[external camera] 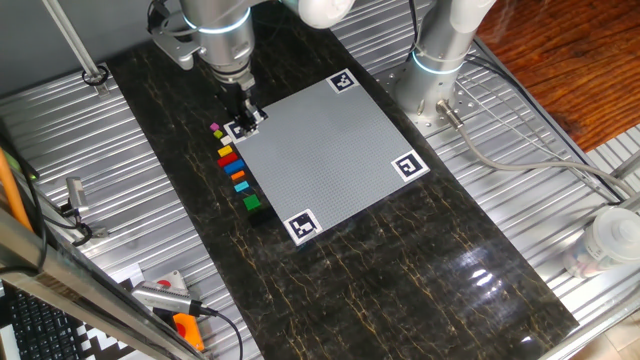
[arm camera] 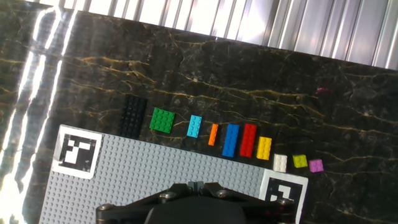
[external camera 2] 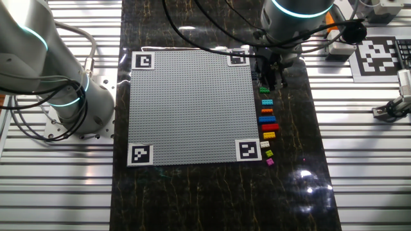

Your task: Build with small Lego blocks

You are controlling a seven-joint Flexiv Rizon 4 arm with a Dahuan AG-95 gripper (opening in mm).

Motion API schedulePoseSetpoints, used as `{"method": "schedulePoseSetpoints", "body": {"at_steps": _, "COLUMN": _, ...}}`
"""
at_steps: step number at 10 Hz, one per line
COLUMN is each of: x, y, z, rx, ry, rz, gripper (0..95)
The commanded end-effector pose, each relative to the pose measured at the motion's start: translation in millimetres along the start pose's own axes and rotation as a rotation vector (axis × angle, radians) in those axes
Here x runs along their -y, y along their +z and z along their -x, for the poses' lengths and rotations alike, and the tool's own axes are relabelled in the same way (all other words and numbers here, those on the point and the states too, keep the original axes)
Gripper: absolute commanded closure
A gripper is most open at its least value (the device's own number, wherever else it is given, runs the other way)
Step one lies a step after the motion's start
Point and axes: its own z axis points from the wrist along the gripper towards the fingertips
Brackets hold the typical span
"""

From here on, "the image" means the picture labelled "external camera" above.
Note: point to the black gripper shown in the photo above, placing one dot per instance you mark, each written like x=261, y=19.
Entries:
x=237, y=97

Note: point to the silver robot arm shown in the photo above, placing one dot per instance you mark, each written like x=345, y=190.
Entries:
x=440, y=45

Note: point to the white Lego brick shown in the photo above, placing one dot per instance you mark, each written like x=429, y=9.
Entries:
x=226, y=140

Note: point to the lime green Lego brick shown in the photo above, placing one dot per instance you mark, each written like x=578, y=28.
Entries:
x=218, y=134

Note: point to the yellow Lego brick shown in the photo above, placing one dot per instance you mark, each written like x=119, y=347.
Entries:
x=225, y=151

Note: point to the red long Lego brick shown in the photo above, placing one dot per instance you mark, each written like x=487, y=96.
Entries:
x=227, y=160

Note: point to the blue long Lego brick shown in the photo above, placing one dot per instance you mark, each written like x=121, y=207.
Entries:
x=234, y=167

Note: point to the orange narrow Lego brick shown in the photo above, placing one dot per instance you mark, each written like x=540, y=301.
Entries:
x=238, y=175

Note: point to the cyan Lego brick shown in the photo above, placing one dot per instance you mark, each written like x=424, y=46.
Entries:
x=241, y=186

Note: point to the green square Lego plate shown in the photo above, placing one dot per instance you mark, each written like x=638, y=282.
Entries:
x=252, y=202

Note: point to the grey Lego baseplate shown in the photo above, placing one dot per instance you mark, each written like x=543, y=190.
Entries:
x=330, y=155

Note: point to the black long Lego plate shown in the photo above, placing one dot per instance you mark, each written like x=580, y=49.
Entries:
x=262, y=216

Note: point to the black white fiducial marker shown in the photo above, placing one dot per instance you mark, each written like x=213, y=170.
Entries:
x=410, y=166
x=343, y=81
x=302, y=226
x=231, y=131

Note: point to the metal pole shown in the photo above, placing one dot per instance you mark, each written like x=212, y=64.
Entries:
x=75, y=47

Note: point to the aluminium robot mounting plate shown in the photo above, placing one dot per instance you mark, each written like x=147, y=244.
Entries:
x=465, y=102

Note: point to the black marble pattern mat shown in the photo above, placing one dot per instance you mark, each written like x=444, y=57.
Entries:
x=400, y=280

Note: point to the orange emergency stop box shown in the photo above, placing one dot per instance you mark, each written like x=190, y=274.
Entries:
x=190, y=332

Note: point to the orange tube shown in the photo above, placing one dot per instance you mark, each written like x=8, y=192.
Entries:
x=12, y=195

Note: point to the large fiducial marker sheet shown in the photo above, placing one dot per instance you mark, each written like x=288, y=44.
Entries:
x=100, y=345

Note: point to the black keyboard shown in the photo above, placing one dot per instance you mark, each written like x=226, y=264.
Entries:
x=35, y=325

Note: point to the translucent plastic jar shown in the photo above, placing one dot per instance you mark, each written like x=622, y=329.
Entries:
x=607, y=242

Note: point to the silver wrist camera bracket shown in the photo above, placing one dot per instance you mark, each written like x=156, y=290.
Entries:
x=175, y=47

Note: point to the small silver camera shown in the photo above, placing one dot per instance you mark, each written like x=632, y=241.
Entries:
x=76, y=194

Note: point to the metal camera mount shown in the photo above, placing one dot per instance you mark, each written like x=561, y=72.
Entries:
x=85, y=227

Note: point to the ribbed silver camera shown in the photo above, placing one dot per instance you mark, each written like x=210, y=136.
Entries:
x=162, y=297

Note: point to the aluminium frame bar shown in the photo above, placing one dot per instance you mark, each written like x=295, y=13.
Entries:
x=75, y=280

